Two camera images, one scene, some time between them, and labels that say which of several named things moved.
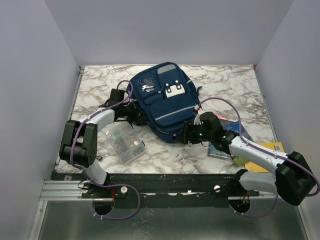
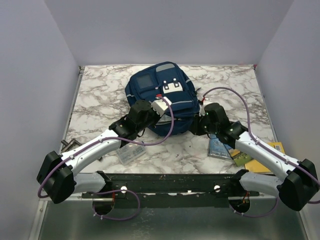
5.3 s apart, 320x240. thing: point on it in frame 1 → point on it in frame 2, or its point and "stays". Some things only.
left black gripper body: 130,112 → 152,120
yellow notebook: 256,167 stays
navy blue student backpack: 164,97 stays
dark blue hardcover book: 214,151 stays
